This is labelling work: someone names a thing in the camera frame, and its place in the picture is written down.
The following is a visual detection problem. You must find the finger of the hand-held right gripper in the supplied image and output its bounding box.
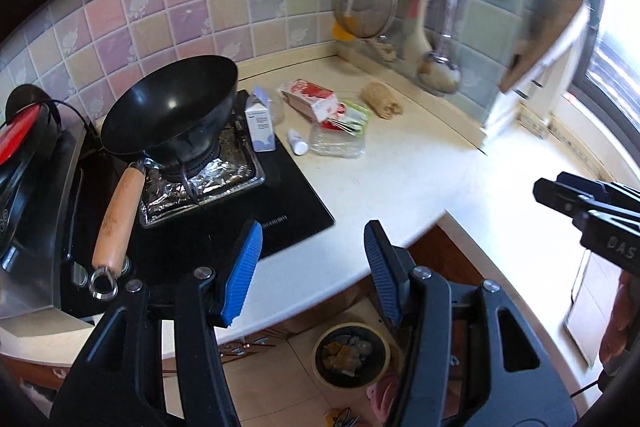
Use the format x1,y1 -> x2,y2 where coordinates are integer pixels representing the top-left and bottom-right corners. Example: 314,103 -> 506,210
557,172 -> 640,208
532,177 -> 601,220

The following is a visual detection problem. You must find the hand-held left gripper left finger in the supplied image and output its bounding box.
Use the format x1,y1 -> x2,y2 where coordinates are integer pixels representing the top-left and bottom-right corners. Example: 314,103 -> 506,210
50,219 -> 263,427

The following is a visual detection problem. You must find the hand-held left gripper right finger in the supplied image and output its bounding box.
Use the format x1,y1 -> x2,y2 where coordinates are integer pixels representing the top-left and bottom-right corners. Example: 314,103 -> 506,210
364,219 -> 576,427

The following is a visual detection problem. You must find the dark round trash bin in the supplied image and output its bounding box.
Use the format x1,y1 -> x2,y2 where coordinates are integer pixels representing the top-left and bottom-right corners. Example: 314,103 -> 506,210
312,322 -> 392,391

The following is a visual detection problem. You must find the clear crinkled plastic packaging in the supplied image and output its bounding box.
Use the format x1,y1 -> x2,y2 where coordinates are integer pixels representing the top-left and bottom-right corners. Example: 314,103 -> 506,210
307,119 -> 367,159

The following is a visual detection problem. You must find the white milk carton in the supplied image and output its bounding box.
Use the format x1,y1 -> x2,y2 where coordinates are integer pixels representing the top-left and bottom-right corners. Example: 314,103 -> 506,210
244,87 -> 277,152

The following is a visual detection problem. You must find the person's right hand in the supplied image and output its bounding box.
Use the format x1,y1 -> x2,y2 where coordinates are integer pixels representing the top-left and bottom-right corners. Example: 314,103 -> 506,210
600,273 -> 632,374

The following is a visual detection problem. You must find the brown wooden cabinet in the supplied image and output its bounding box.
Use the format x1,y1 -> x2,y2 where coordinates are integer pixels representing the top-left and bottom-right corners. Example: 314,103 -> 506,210
0,224 -> 483,390

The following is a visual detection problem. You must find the black glass gas stove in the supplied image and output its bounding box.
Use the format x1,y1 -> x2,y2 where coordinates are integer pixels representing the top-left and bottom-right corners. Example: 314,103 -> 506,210
60,89 -> 336,319

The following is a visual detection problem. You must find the yellow snack wrapper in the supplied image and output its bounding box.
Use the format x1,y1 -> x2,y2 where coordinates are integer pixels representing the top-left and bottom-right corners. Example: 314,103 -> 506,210
322,339 -> 362,376

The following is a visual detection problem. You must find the aluminium foil stove liner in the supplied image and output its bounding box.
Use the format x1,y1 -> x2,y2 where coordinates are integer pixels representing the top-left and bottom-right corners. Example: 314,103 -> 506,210
139,119 -> 267,228

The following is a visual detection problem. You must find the dark framed window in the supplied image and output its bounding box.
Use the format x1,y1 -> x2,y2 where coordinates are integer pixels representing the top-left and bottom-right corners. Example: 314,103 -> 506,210
582,0 -> 640,130

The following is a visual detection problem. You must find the small white bottle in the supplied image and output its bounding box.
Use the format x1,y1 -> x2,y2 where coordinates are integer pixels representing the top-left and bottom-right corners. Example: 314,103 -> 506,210
287,128 -> 311,156

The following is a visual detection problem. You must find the yellow slipper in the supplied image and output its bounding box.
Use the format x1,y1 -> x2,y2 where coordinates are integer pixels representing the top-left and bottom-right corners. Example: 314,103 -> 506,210
324,406 -> 372,427

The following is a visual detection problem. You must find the wooden cutting board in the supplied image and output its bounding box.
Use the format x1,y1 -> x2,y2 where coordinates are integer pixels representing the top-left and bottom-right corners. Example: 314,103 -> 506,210
499,0 -> 592,94

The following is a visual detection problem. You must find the green white packet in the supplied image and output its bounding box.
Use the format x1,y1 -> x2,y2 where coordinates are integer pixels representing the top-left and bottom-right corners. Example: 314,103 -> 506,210
322,101 -> 371,136

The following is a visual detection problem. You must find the red white packet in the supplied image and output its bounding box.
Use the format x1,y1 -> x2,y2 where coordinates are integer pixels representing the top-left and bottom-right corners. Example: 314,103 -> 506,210
278,79 -> 347,122

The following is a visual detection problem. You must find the black red electric cooker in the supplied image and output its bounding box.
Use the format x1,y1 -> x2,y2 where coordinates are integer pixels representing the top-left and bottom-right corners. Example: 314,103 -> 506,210
0,84 -> 67,279

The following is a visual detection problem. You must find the orange scrub pad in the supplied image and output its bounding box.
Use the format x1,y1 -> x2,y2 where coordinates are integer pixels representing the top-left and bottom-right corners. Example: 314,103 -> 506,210
334,14 -> 357,42

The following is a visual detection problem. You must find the black floor cable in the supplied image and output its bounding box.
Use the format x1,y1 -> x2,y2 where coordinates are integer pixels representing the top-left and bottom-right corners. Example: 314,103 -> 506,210
574,371 -> 610,404

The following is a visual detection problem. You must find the steel ladle wooden handle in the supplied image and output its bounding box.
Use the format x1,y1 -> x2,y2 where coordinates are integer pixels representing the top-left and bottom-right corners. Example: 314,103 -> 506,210
417,0 -> 468,96

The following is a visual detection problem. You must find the black wok wooden handle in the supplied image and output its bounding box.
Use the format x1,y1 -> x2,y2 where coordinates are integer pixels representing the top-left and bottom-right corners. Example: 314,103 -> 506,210
89,55 -> 239,301

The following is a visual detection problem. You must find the white long-handled spoon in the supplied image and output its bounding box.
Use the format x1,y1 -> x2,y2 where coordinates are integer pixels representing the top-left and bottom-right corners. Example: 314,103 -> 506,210
402,0 -> 435,75

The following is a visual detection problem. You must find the black cooker cable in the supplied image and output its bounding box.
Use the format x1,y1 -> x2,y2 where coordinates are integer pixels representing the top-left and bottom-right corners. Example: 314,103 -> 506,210
27,98 -> 107,154

